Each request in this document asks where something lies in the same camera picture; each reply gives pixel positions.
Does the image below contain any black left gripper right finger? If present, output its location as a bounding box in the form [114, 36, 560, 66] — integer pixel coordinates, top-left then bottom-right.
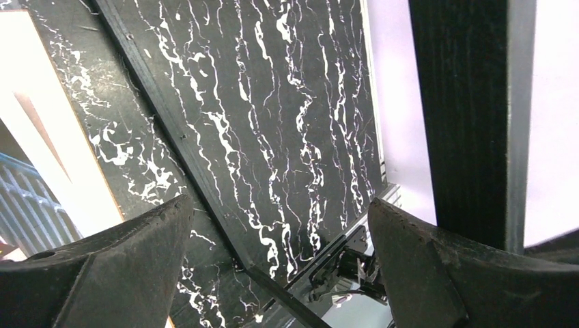
[368, 198, 578, 327]

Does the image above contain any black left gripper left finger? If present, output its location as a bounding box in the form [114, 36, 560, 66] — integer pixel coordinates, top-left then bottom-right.
[1, 195, 194, 327]

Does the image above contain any cat photo print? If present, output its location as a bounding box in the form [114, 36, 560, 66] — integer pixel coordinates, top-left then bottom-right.
[1, 123, 82, 257]

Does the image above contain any black picture frame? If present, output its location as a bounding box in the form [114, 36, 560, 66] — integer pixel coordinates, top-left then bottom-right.
[92, 0, 329, 327]

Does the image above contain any white mat board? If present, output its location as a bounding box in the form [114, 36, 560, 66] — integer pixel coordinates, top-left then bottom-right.
[1, 10, 124, 260]

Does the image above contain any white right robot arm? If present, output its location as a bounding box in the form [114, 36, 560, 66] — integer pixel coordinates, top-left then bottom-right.
[409, 1, 537, 254]

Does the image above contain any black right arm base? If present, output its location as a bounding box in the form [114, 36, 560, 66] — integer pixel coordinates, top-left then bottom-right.
[308, 225, 388, 305]

